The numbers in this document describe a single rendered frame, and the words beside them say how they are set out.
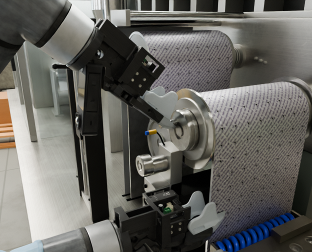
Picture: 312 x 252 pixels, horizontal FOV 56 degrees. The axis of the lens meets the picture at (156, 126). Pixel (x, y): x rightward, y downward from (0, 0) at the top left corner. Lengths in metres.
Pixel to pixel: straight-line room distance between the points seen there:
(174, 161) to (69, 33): 0.30
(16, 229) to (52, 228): 1.58
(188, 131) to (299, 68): 0.37
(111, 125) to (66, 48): 0.84
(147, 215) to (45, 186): 0.67
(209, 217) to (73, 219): 0.48
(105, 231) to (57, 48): 0.26
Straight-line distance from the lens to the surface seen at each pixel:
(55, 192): 1.04
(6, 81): 7.03
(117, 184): 1.04
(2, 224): 2.56
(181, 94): 0.54
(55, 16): 0.40
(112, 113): 1.20
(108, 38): 0.44
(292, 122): 0.62
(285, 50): 0.79
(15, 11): 0.40
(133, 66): 0.44
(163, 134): 0.64
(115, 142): 1.25
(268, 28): 0.83
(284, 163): 0.65
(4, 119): 4.25
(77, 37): 0.40
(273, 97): 0.60
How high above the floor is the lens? 1.44
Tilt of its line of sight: 20 degrees down
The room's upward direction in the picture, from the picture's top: straight up
